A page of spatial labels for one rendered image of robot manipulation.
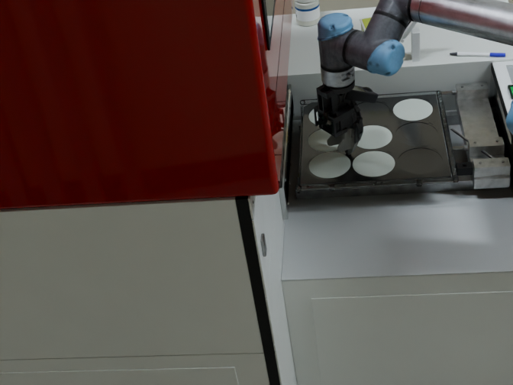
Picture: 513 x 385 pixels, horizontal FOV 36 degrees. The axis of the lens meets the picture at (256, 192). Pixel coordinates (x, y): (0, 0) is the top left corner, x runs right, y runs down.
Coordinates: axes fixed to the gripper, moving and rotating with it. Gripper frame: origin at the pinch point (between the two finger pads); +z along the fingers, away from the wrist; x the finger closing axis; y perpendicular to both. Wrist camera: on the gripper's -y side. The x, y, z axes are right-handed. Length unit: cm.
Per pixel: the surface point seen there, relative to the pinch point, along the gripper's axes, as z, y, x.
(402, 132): 1.4, -14.4, 3.1
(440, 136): 1.3, -19.3, 10.8
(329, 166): 1.2, 7.0, 0.3
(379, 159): 1.3, -2.9, 6.8
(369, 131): 1.3, -9.1, -3.0
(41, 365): 11, 85, -2
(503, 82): -4.8, -40.2, 12.0
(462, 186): 8.0, -14.9, 22.1
